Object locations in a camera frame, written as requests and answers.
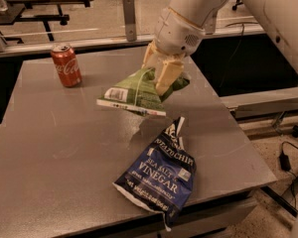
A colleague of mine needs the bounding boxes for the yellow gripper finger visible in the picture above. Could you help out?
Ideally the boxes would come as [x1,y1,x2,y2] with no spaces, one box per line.
[142,41,163,68]
[155,59,184,96]

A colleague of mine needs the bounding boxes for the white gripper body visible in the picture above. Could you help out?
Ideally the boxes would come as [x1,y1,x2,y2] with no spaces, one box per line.
[154,7,206,56]

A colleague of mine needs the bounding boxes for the green jalapeno chip bag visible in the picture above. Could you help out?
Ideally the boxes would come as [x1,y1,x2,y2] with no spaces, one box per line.
[96,67,191,116]

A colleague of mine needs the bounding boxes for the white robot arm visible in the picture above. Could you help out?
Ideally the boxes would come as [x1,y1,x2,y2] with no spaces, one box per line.
[143,0,298,95]

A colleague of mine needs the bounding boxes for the blue salt vinegar chip bag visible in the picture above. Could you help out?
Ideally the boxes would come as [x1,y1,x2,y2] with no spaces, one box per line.
[113,117,197,231]

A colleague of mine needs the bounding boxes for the black office chair right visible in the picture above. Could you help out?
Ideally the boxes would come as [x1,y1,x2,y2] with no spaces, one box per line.
[231,0,243,11]

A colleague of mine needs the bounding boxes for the red coca-cola can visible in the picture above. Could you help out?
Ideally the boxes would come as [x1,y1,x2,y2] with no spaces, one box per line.
[51,43,82,87]

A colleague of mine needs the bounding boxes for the dark background table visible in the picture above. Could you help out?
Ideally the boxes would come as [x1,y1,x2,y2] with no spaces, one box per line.
[7,0,93,42]

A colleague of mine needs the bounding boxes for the dark bench left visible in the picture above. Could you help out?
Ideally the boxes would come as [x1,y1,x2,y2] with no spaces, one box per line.
[0,5,25,43]

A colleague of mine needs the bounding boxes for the metal bracket post centre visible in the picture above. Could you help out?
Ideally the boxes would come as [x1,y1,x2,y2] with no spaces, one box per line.
[122,0,137,42]

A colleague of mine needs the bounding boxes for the black power adapter with cable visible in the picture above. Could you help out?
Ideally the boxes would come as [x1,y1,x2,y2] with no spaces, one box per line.
[279,141,298,205]

